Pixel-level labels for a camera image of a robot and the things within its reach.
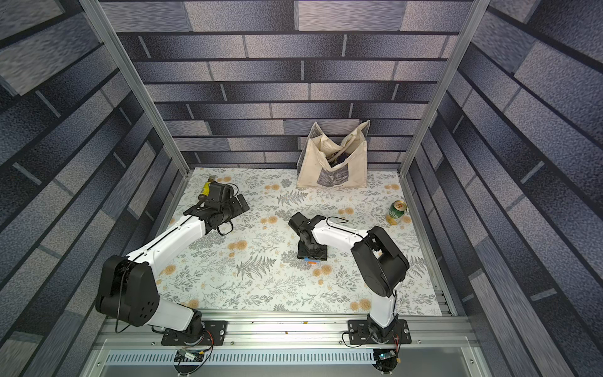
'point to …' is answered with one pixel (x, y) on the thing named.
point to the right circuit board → (386, 360)
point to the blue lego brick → (308, 260)
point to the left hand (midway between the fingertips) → (239, 203)
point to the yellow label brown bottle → (206, 188)
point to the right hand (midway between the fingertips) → (309, 258)
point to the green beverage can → (397, 209)
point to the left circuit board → (184, 355)
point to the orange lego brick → (312, 262)
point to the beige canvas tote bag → (321, 162)
